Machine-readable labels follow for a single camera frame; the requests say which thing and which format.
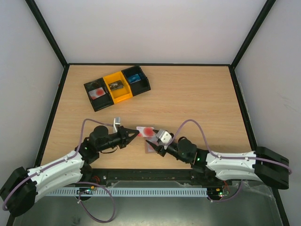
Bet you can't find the black bin left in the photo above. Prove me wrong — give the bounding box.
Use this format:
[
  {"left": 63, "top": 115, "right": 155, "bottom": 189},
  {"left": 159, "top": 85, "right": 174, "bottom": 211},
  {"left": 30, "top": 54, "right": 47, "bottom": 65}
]
[{"left": 84, "top": 78, "right": 114, "bottom": 112}]

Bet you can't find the black VIP card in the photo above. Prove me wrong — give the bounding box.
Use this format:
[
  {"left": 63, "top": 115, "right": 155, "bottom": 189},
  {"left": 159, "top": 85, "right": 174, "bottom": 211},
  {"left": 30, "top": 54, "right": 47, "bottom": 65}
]
[{"left": 109, "top": 80, "right": 124, "bottom": 91}]

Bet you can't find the black bin right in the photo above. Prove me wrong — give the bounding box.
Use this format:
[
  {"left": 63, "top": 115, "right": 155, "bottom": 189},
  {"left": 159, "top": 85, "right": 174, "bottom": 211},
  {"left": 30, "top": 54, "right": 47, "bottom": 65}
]
[{"left": 121, "top": 65, "right": 151, "bottom": 96}]

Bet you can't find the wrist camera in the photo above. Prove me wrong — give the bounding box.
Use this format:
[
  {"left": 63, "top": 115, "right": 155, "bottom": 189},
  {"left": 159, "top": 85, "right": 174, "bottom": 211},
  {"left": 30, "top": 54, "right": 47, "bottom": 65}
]
[
  {"left": 156, "top": 129, "right": 172, "bottom": 150},
  {"left": 113, "top": 117, "right": 121, "bottom": 133}
]

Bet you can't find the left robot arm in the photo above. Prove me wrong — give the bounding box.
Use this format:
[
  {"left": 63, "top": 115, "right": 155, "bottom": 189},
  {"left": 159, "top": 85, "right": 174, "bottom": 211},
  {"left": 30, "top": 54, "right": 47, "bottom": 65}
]
[{"left": 0, "top": 126, "right": 139, "bottom": 217}]

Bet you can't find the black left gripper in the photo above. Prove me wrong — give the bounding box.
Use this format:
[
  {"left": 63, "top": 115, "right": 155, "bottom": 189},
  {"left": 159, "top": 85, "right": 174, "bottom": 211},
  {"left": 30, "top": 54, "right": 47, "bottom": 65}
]
[{"left": 97, "top": 126, "right": 139, "bottom": 152}]

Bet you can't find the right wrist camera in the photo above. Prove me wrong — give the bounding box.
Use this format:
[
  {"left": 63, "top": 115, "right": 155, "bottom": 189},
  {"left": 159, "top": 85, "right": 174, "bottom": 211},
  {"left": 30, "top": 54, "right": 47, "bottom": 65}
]
[{"left": 156, "top": 129, "right": 172, "bottom": 150}]

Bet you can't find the slotted cable duct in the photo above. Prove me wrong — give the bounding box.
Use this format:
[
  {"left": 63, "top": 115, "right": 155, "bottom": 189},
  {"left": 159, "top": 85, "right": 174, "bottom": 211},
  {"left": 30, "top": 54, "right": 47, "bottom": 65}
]
[{"left": 47, "top": 187, "right": 207, "bottom": 197}]

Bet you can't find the black aluminium frame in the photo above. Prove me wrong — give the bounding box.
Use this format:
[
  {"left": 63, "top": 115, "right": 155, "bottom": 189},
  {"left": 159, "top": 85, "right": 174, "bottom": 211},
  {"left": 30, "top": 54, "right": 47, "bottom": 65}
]
[{"left": 0, "top": 0, "right": 301, "bottom": 226}]

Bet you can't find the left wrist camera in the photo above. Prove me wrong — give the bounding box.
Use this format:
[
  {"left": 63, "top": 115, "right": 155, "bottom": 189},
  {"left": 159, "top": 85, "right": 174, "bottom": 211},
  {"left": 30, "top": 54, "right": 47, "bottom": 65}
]
[{"left": 113, "top": 117, "right": 121, "bottom": 133}]

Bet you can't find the blue card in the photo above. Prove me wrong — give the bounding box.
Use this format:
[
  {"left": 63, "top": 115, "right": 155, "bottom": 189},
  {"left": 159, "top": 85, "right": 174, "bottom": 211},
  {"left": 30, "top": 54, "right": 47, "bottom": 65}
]
[{"left": 127, "top": 73, "right": 141, "bottom": 84}]

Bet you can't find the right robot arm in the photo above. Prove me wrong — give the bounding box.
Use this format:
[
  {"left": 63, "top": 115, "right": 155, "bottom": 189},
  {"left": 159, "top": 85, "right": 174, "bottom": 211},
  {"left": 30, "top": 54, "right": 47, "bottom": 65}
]
[{"left": 148, "top": 137, "right": 290, "bottom": 190}]

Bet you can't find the yellow bin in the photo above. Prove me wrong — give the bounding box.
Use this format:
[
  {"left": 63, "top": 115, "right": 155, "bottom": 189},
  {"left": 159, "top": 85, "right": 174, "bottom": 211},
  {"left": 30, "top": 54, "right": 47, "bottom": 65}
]
[{"left": 103, "top": 71, "right": 133, "bottom": 104}]

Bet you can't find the red white credit card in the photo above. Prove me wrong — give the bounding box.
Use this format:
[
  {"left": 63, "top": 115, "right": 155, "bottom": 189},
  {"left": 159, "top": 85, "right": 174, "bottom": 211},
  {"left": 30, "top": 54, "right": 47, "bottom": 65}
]
[{"left": 89, "top": 87, "right": 106, "bottom": 100}]

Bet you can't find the black bin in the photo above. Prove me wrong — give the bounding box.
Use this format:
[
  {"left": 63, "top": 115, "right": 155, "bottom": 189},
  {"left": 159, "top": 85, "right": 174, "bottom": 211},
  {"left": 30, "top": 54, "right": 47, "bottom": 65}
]
[
  {"left": 121, "top": 65, "right": 151, "bottom": 96},
  {"left": 84, "top": 78, "right": 114, "bottom": 112}
]

